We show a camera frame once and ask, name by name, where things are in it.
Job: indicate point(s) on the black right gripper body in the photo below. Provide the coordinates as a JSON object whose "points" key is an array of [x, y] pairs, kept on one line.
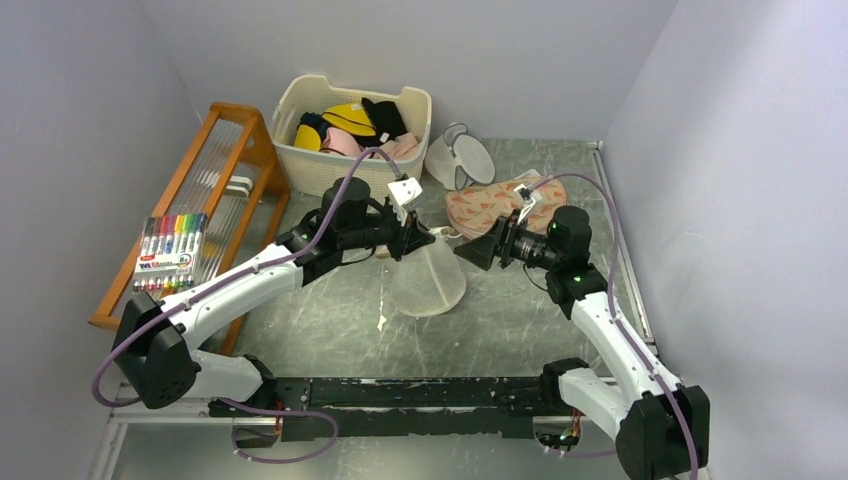
{"points": [[513, 229]]}

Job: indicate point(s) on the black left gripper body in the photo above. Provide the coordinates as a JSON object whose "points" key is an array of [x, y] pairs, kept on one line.
{"points": [[394, 232]]}

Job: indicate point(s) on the white mesh laundry bag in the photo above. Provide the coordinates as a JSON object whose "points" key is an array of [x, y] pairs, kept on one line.
{"points": [[430, 280]]}

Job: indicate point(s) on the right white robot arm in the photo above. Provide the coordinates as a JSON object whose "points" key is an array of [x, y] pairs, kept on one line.
{"points": [[660, 427]]}

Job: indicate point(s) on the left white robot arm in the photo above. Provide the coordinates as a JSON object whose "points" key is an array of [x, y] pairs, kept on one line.
{"points": [[157, 344]]}

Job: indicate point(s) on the pink floral laundry bag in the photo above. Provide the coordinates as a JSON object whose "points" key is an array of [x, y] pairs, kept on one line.
{"points": [[474, 210]]}

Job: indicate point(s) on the white blue-trimmed mesh bag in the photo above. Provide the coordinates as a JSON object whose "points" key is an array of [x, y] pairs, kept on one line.
{"points": [[457, 159]]}

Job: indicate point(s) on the pink garment in basket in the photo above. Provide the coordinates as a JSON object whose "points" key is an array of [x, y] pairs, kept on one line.
{"points": [[371, 146]]}

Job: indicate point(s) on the black garment in basket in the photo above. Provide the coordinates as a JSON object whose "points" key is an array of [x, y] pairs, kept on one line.
{"points": [[386, 119]]}

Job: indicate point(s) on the yellow garment in basket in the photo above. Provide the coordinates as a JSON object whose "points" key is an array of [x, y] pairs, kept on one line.
{"points": [[343, 129]]}

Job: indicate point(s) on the coloured marker pen pack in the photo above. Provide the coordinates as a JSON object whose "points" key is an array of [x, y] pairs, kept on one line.
{"points": [[169, 252]]}

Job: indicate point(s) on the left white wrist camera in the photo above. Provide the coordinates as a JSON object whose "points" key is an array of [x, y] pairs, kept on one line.
{"points": [[404, 194]]}

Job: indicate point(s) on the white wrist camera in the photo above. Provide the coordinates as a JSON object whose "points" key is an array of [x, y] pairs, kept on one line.
{"points": [[530, 198], [404, 194]]}

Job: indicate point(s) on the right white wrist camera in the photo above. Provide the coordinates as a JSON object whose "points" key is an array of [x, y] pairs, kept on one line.
{"points": [[530, 198]]}

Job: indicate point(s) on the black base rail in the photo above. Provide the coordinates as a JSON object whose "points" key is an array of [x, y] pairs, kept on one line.
{"points": [[359, 407]]}

